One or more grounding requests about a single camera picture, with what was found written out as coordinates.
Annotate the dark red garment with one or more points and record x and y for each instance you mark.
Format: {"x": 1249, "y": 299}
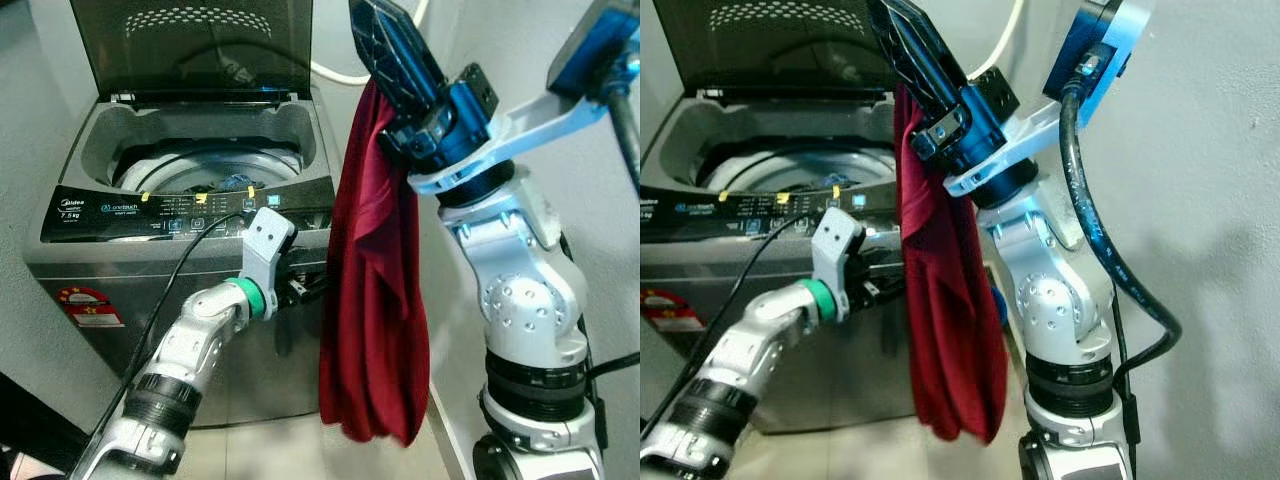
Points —
{"x": 950, "y": 300}
{"x": 375, "y": 300}

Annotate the dark blue garment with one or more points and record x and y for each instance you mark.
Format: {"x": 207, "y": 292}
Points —
{"x": 225, "y": 184}
{"x": 810, "y": 187}

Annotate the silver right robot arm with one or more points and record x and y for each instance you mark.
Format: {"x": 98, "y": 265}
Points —
{"x": 1050, "y": 300}
{"x": 520, "y": 290}

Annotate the smoked transparent washer lid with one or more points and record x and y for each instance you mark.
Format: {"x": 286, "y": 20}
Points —
{"x": 720, "y": 55}
{"x": 130, "y": 60}

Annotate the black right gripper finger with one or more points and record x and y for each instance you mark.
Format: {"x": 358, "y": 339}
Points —
{"x": 920, "y": 60}
{"x": 400, "y": 60}

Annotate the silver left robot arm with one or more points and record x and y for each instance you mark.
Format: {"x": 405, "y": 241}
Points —
{"x": 190, "y": 345}
{"x": 760, "y": 330}

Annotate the grey top-load washing machine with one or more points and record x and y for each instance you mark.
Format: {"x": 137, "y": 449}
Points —
{"x": 150, "y": 260}
{"x": 680, "y": 265}

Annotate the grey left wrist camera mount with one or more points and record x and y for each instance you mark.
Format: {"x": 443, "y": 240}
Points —
{"x": 838, "y": 240}
{"x": 265, "y": 240}

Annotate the black door frame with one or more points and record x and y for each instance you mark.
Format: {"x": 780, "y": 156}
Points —
{"x": 30, "y": 425}

